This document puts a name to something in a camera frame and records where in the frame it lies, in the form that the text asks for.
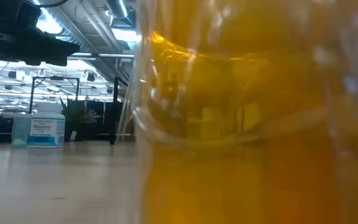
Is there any small green pill bottle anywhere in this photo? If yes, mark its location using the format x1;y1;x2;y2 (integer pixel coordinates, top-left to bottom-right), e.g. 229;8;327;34
11;112;32;147

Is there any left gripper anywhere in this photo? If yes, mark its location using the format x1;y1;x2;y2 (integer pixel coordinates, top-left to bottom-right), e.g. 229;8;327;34
0;27;80;67

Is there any wooden shelf black frame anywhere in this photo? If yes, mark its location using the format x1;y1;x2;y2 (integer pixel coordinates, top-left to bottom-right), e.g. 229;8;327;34
109;76;136;146

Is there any black metal rig frame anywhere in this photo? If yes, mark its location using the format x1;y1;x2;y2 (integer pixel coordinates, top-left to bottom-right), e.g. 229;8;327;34
29;76;80;114

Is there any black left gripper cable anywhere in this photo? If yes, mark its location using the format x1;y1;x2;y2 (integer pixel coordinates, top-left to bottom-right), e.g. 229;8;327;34
32;0;70;9

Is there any white bottle blue label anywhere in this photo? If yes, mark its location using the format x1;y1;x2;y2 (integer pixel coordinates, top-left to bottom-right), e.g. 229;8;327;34
29;102;66;149

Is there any potted succulent plant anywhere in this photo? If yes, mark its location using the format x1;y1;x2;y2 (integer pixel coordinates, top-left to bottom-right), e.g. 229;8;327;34
59;96;102;142

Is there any orange pill bottle white cap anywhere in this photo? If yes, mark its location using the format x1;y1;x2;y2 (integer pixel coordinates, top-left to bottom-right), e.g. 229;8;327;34
131;0;358;224

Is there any black office partition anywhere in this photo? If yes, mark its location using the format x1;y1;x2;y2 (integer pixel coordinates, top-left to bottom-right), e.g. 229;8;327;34
85;100;124;138

